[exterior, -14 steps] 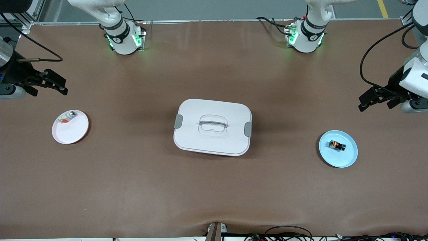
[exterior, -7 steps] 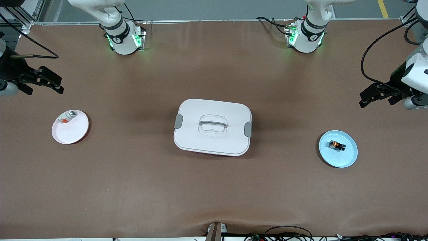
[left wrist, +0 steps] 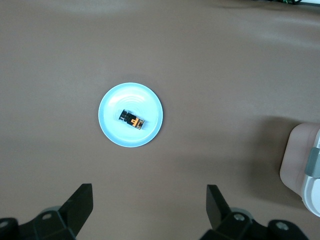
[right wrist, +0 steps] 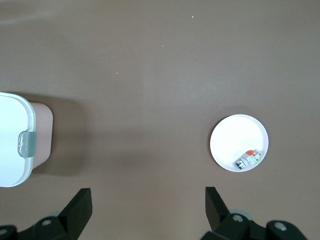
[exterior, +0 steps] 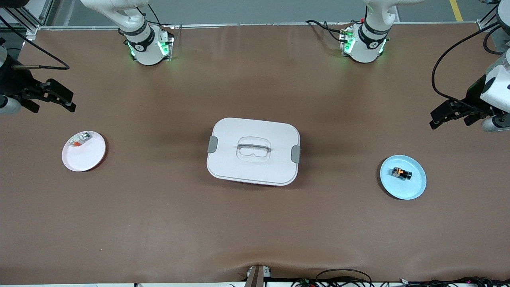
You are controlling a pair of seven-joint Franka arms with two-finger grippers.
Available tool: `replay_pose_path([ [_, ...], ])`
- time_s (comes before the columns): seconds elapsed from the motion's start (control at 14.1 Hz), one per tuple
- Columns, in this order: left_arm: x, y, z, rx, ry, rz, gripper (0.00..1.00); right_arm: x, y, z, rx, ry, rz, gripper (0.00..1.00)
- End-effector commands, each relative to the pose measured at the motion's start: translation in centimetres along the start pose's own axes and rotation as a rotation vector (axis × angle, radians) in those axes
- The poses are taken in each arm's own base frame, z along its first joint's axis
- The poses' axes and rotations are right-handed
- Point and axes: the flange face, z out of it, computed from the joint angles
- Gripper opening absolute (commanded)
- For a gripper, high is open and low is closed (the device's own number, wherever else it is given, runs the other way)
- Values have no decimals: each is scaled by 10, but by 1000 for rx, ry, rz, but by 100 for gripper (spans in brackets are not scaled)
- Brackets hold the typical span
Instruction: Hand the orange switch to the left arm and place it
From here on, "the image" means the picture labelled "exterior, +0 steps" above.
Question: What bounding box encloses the black cable bundle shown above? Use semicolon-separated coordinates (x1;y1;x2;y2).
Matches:
291;269;510;287

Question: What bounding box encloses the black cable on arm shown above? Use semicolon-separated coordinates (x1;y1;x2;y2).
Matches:
0;16;70;71
432;20;502;104

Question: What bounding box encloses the white lidded storage box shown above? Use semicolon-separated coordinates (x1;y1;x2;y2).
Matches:
206;117;301;187

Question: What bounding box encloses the orange capped black switch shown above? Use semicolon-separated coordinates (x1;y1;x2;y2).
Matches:
390;167;413;181

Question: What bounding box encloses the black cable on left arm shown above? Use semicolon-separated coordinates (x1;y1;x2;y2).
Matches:
432;20;502;104

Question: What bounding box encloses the white switch with silver cap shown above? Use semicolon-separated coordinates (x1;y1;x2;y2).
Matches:
68;133;92;148

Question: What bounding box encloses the aluminium frame post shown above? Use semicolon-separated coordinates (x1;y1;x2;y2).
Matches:
478;4;498;31
0;0;54;40

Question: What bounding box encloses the pink round plate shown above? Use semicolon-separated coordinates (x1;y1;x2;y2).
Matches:
62;131;107;172

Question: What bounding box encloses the light blue round plate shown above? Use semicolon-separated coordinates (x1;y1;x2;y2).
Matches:
379;155;427;200

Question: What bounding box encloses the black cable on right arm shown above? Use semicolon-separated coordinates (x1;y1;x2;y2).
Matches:
0;16;70;71

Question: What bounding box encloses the black cable at arm base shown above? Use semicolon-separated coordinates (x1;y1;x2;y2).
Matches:
306;20;344;43

